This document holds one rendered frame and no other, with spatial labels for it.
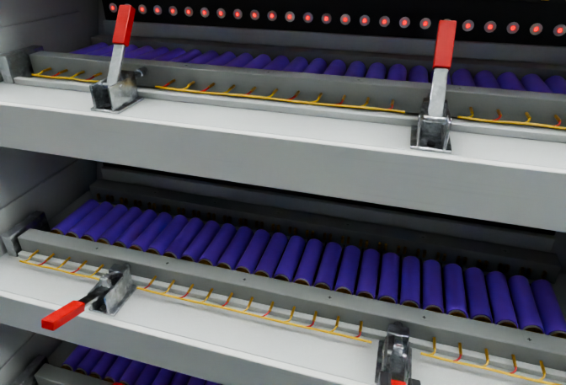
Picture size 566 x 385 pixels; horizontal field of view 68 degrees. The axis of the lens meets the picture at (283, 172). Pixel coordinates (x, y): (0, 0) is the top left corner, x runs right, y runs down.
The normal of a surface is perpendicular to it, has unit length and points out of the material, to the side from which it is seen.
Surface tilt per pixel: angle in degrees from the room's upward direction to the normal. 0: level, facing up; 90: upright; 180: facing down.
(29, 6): 90
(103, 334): 109
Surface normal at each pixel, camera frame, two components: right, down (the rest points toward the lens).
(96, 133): -0.27, 0.47
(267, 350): 0.00, -0.87
